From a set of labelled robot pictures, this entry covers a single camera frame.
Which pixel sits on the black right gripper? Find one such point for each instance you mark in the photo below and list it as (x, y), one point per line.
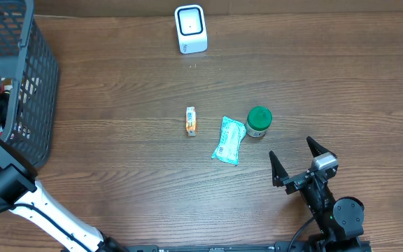
(301, 179)

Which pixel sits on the green lid glass jar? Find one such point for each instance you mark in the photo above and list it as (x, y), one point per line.
(258, 121)

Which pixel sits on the teal wet wipes pack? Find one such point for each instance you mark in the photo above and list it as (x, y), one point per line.
(232, 133)

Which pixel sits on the orange Kleenex tissue pack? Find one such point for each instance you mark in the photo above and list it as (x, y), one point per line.
(191, 121)

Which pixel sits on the brown cookie snack bag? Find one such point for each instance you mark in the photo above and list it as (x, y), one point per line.
(6, 84)

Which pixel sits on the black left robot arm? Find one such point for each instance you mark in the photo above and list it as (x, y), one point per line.
(23, 194)

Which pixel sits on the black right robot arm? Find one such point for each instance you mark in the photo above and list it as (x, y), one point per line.
(336, 224)

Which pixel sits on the white barcode scanner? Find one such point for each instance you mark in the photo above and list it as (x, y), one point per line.
(191, 29)

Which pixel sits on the grey plastic mesh basket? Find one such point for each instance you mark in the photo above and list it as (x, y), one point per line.
(27, 61)

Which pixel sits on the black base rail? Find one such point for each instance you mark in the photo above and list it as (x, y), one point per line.
(278, 246)

